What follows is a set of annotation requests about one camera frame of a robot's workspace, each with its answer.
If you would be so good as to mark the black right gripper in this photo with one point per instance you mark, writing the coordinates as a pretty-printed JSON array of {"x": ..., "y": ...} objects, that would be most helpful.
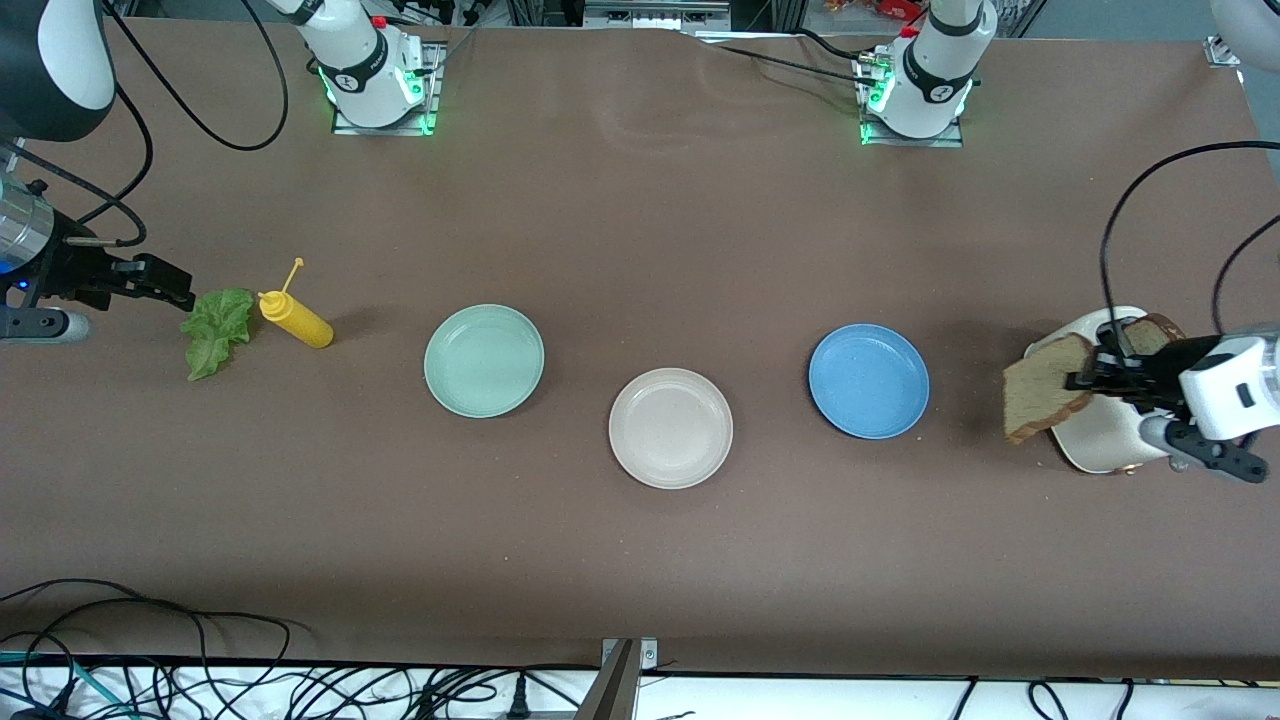
[{"x": 72, "y": 267}]

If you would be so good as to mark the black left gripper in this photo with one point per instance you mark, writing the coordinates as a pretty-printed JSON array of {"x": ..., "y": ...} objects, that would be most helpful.
[{"x": 1162, "y": 366}]

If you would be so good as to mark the brown bread slice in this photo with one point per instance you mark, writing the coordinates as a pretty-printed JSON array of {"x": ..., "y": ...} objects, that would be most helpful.
[
  {"x": 1155, "y": 335},
  {"x": 1040, "y": 400}
]

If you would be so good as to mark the green lettuce leaf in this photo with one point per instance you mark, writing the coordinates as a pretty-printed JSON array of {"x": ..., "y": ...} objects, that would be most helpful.
[{"x": 215, "y": 330}]

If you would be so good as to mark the yellow mustard squeeze bottle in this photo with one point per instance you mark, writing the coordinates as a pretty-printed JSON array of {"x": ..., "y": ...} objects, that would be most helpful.
[{"x": 300, "y": 325}]

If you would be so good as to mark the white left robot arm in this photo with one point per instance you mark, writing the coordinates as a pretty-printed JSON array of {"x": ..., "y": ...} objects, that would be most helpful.
[{"x": 935, "y": 70}]

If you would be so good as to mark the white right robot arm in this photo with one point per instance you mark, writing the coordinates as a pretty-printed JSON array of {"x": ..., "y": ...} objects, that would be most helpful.
[{"x": 365, "y": 70}]

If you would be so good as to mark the blue round plate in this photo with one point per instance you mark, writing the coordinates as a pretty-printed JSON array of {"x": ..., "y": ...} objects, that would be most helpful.
[{"x": 868, "y": 380}]

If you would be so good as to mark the green round plate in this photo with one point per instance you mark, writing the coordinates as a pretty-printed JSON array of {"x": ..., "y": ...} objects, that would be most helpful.
[{"x": 484, "y": 360}]

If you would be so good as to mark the beige round plate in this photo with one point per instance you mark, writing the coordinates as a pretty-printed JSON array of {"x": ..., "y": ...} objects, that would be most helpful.
[{"x": 670, "y": 428}]

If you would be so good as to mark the cream white toaster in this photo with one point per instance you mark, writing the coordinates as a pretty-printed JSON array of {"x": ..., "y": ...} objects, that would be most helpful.
[{"x": 1100, "y": 440}]

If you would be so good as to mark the aluminium profile piece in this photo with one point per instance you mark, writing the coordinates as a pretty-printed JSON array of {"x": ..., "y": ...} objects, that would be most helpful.
[{"x": 1220, "y": 52}]

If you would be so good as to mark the red packaged items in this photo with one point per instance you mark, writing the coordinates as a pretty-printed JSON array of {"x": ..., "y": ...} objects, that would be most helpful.
[{"x": 890, "y": 8}]

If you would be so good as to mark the black power plug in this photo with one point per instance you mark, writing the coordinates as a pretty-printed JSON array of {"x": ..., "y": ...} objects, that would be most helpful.
[{"x": 518, "y": 705}]

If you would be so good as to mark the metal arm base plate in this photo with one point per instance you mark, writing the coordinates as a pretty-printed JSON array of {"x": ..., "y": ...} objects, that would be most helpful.
[
  {"x": 432, "y": 100},
  {"x": 950, "y": 141}
]

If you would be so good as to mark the aluminium frame structure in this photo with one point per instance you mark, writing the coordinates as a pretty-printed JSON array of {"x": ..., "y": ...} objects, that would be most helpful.
[{"x": 655, "y": 15}]

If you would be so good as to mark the metal table edge bracket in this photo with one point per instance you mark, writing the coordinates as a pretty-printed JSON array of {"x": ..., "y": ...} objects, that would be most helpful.
[{"x": 620, "y": 690}]

